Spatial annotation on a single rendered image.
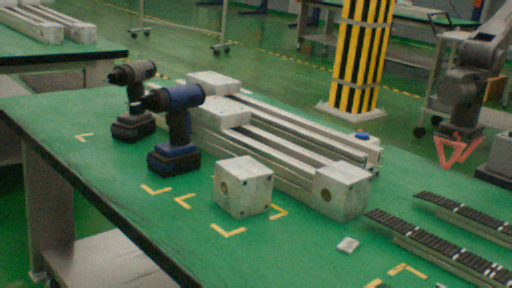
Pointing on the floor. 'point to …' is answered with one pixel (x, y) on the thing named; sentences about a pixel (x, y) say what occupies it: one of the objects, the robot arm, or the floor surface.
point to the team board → (186, 28)
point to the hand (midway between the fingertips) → (452, 162)
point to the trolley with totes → (498, 120)
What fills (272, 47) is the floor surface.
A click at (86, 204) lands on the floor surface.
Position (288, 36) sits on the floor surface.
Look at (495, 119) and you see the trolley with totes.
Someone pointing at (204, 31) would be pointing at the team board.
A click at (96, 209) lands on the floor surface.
